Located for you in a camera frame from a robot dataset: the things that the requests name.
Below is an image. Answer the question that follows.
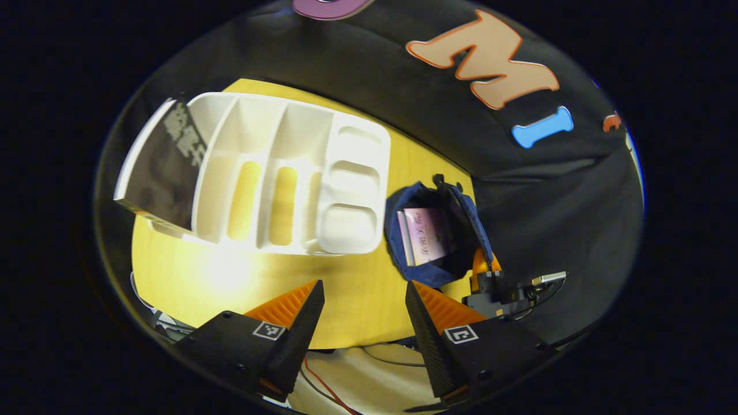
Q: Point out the black cable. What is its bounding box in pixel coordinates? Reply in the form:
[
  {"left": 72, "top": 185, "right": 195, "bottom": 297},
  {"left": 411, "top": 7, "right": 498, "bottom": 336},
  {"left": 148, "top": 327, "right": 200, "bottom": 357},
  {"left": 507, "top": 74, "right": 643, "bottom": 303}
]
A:
[{"left": 362, "top": 345, "right": 428, "bottom": 369}]

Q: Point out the black backdrop cloth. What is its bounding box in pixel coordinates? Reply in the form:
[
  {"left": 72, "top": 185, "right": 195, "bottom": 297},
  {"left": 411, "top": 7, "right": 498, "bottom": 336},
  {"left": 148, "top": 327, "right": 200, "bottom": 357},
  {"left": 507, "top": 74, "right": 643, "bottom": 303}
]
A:
[{"left": 95, "top": 0, "right": 645, "bottom": 346}]

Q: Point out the white plastic bookshelf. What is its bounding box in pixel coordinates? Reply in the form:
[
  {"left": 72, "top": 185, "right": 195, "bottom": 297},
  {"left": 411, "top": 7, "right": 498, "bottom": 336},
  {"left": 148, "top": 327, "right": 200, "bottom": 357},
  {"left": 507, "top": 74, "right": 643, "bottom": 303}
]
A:
[{"left": 147, "top": 92, "right": 391, "bottom": 256}]

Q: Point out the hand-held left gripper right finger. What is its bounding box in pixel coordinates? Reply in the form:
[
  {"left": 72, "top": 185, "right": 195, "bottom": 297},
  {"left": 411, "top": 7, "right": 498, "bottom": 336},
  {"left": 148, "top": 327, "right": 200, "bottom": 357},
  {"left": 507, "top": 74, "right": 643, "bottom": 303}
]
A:
[{"left": 405, "top": 281, "right": 557, "bottom": 407}]

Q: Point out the blue schoolbag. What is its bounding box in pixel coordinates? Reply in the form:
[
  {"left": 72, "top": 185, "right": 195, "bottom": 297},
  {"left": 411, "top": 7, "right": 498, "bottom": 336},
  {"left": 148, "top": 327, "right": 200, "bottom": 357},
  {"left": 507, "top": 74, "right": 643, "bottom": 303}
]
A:
[{"left": 384, "top": 175, "right": 495, "bottom": 289}]

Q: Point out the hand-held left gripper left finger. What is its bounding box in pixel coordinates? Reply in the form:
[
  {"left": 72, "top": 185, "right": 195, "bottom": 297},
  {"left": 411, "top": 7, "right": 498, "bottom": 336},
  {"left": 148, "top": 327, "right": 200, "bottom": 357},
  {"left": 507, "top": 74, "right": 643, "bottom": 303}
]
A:
[{"left": 173, "top": 280, "right": 325, "bottom": 403}]

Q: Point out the red cable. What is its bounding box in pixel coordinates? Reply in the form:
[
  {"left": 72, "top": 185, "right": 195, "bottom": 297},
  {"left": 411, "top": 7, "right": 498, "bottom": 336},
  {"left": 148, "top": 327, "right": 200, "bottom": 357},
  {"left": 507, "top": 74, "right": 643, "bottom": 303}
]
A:
[{"left": 303, "top": 354, "right": 359, "bottom": 415}]

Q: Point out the black book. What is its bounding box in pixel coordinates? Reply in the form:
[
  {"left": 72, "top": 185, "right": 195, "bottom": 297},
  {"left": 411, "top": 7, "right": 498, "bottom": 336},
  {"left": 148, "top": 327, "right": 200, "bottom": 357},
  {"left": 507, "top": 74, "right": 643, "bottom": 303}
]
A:
[{"left": 114, "top": 97, "right": 208, "bottom": 231}]

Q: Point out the pink book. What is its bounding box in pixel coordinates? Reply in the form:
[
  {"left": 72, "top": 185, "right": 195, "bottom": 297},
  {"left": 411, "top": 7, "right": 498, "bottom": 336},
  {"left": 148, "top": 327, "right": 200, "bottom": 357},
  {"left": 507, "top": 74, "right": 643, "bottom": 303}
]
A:
[{"left": 397, "top": 207, "right": 451, "bottom": 267}]

